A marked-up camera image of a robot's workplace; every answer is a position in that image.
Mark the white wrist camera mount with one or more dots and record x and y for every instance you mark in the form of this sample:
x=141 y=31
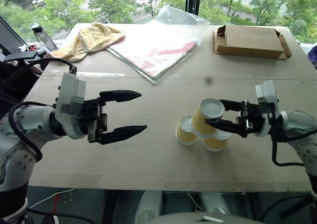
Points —
x=267 y=105
x=70 y=102

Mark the yellow paper cup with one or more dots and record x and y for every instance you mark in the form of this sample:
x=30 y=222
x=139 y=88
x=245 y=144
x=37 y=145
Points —
x=206 y=117
x=215 y=141
x=185 y=132

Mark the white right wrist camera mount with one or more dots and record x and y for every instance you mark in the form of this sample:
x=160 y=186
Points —
x=267 y=105

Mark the dark water bottle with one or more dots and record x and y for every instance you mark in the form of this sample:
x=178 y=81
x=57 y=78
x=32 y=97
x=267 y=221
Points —
x=43 y=37

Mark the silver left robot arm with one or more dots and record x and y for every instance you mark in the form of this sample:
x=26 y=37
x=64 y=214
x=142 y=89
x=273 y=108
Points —
x=17 y=144

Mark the clear plastic bag with sheets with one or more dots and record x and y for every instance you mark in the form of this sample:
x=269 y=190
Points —
x=161 y=48

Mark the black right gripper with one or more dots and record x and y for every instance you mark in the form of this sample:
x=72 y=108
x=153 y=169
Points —
x=250 y=120

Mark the silver robot torso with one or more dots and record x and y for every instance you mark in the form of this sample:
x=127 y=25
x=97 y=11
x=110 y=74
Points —
x=198 y=219

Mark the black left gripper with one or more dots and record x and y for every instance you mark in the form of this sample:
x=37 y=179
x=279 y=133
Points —
x=92 y=120

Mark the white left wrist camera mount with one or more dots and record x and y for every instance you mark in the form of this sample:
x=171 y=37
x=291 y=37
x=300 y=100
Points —
x=70 y=102

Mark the brown cardboard box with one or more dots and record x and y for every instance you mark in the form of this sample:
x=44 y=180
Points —
x=250 y=41

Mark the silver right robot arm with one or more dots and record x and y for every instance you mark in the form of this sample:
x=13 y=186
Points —
x=301 y=139

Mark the yellow towel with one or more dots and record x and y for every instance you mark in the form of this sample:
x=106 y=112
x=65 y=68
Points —
x=91 y=41

